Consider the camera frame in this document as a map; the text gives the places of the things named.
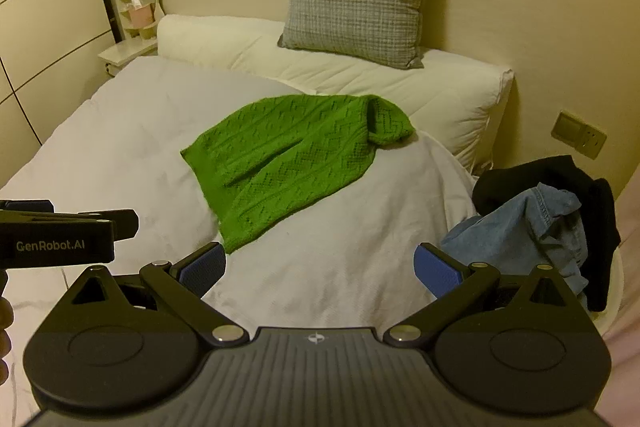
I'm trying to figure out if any gold wall socket plate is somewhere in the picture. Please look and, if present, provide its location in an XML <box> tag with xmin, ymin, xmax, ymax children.
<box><xmin>551</xmin><ymin>109</ymin><xmax>608</xmax><ymax>160</ymax></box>

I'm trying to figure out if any small cream tiered rack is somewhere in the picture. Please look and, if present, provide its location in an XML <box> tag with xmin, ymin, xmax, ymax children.
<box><xmin>113</xmin><ymin>0</ymin><xmax>142</xmax><ymax>38</ymax></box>

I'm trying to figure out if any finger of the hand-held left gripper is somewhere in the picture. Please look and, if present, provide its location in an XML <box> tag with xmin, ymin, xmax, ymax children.
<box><xmin>75</xmin><ymin>208</ymin><xmax>140</xmax><ymax>242</ymax></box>
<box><xmin>0</xmin><ymin>199</ymin><xmax>55</xmax><ymax>214</ymax></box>

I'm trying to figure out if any white laundry basket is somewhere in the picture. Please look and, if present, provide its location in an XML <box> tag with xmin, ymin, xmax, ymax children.
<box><xmin>585</xmin><ymin>244</ymin><xmax>627</xmax><ymax>339</ymax></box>

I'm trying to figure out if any cream wardrobe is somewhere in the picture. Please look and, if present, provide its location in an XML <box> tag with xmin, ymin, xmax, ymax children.
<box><xmin>0</xmin><ymin>0</ymin><xmax>123</xmax><ymax>188</ymax></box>

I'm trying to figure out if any pink tissue box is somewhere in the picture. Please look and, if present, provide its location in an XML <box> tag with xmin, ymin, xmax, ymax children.
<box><xmin>127</xmin><ymin>0</ymin><xmax>153</xmax><ymax>28</ymax></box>

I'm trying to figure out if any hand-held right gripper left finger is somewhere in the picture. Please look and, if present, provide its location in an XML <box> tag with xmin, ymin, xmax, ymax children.
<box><xmin>50</xmin><ymin>242</ymin><xmax>249</xmax><ymax>348</ymax></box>

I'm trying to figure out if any person's left hand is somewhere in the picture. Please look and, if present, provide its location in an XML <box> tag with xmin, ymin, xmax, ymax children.
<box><xmin>0</xmin><ymin>297</ymin><xmax>14</xmax><ymax>388</ymax></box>

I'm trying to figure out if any green knit sweater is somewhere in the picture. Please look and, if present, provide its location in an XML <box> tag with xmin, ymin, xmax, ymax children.
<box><xmin>180</xmin><ymin>94</ymin><xmax>416</xmax><ymax>255</ymax></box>

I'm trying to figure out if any blue denim garment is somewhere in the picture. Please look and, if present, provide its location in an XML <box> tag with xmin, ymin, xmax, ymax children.
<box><xmin>440</xmin><ymin>182</ymin><xmax>591</xmax><ymax>298</ymax></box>

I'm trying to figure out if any long white pillow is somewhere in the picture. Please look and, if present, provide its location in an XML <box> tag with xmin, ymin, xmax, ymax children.
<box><xmin>157</xmin><ymin>13</ymin><xmax>516</xmax><ymax>175</ymax></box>

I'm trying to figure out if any pink cloth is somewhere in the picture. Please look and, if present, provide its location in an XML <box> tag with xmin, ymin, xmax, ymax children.
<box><xmin>600</xmin><ymin>187</ymin><xmax>640</xmax><ymax>380</ymax></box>

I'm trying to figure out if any black garment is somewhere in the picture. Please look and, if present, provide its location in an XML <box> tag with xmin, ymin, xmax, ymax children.
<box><xmin>472</xmin><ymin>154</ymin><xmax>622</xmax><ymax>313</ymax></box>

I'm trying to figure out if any white nightstand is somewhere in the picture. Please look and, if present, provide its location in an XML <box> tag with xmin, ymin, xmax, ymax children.
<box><xmin>97</xmin><ymin>34</ymin><xmax>161</xmax><ymax>78</ymax></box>

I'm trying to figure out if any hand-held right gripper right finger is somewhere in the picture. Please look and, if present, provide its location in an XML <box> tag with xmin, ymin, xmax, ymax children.
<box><xmin>384</xmin><ymin>243</ymin><xmax>593</xmax><ymax>348</ymax></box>

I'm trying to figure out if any white duvet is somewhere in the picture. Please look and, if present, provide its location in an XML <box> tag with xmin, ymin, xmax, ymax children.
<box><xmin>0</xmin><ymin>56</ymin><xmax>481</xmax><ymax>408</ymax></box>

